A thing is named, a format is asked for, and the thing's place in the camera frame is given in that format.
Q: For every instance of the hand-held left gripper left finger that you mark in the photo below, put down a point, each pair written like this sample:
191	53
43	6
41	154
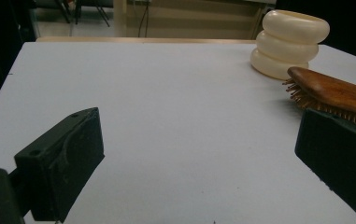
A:
63	161

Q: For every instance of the black metal stand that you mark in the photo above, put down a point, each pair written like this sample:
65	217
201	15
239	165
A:
82	11

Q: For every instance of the wooden hairbrush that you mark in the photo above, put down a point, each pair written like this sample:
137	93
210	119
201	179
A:
331	90

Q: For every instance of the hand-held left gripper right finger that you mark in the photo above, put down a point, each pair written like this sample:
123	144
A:
340	155

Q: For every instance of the cream ribbed ceramic holder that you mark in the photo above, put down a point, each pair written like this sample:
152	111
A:
287	40

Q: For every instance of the beige cabinet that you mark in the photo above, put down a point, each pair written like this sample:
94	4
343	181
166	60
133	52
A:
191	18

